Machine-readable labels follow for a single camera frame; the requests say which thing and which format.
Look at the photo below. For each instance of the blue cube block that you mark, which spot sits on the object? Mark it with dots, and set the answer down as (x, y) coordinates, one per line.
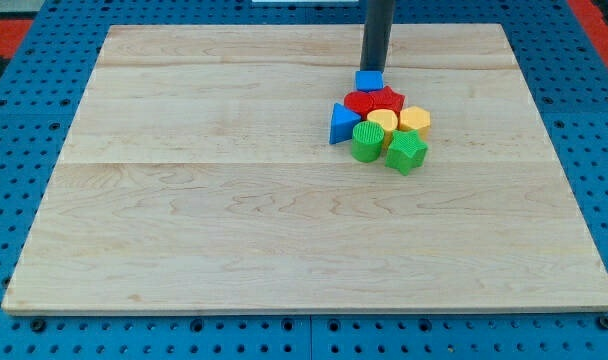
(369, 80)

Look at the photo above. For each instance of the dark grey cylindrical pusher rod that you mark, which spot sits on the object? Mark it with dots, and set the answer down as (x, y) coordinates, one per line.
(377, 28)

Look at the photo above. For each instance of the red star block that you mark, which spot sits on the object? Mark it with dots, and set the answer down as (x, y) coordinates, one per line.
(387, 98)

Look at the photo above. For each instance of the yellow hexagon block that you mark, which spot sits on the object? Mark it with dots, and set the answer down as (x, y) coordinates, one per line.
(415, 118)

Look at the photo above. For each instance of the light wooden board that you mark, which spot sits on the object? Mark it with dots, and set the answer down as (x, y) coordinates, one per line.
(197, 179)

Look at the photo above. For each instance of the yellow heart block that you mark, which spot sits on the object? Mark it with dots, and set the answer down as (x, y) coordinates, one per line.
(388, 120)

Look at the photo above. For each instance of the green cylinder block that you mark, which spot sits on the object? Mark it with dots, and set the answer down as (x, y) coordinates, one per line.
(367, 140)

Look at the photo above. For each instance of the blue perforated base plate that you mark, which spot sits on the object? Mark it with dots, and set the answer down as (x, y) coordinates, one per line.
(43, 84)

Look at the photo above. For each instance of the green star block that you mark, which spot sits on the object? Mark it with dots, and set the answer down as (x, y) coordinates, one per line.
(406, 151)

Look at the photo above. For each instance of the red cylinder block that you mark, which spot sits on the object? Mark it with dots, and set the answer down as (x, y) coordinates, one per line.
(359, 102)

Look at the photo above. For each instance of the blue triangle block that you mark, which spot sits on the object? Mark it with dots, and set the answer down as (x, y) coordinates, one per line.
(343, 120)

